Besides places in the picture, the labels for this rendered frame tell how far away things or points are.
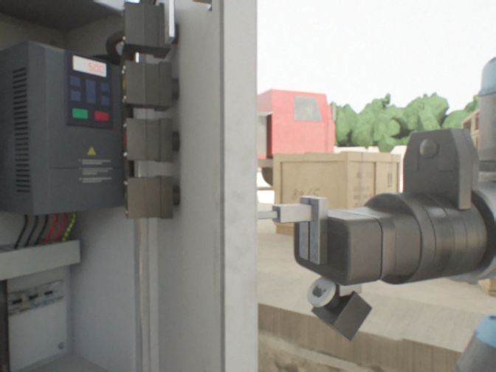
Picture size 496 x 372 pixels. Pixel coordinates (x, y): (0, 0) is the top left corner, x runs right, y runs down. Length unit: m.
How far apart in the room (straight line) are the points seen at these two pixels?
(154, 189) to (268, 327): 1.56
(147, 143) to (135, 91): 0.05
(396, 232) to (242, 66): 0.16
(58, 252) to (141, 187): 0.31
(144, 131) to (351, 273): 0.25
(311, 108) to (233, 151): 10.32
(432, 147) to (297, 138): 9.84
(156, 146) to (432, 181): 0.26
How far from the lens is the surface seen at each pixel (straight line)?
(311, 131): 10.41
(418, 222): 0.30
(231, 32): 0.22
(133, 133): 0.40
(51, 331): 0.78
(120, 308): 0.68
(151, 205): 0.40
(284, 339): 1.88
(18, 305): 0.74
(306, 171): 3.44
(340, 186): 3.24
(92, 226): 0.71
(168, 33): 0.28
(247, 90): 0.22
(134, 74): 0.41
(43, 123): 0.54
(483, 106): 0.45
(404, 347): 1.67
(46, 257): 0.67
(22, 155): 0.58
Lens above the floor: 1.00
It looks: 3 degrees down
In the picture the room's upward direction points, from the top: straight up
